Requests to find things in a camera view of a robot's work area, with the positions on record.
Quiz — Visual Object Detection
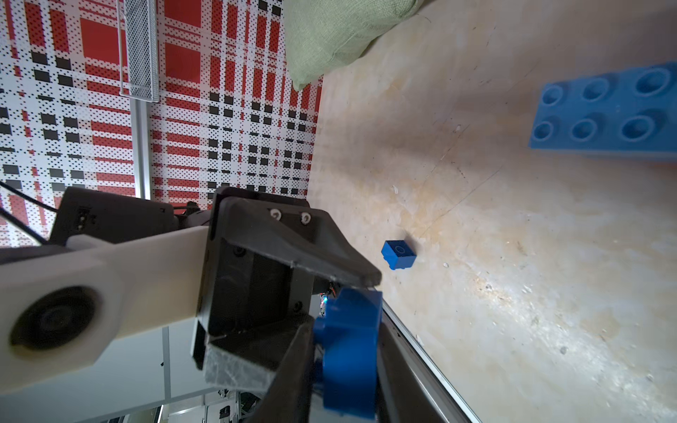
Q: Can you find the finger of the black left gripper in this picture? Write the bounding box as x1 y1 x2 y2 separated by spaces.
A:
203 315 315 393
216 197 382 288

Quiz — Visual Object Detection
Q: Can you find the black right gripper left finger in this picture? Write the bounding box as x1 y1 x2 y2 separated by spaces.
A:
247 319 316 422

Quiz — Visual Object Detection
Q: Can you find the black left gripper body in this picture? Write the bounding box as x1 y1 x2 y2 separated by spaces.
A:
191 187 315 370

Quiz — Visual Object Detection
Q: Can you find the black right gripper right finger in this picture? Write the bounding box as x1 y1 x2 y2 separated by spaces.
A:
377 315 455 422

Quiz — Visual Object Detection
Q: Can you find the blue tiny lego brick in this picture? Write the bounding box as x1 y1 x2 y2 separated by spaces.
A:
313 287 383 419

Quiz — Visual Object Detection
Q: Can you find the blue lego brick front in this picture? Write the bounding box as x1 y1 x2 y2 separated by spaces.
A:
381 240 417 270

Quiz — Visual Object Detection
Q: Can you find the light blue lego brick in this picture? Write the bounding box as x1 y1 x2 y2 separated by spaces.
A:
530 62 676 162

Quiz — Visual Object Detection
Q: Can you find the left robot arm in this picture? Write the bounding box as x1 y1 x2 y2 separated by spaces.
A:
1 187 382 393

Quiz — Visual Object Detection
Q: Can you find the green cushion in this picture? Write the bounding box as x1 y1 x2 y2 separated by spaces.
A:
283 0 423 92

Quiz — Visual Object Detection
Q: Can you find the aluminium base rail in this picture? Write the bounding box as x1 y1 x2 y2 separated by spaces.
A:
383 303 481 423

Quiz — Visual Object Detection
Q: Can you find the white wire basket shelf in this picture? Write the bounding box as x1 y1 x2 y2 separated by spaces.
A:
115 0 160 103

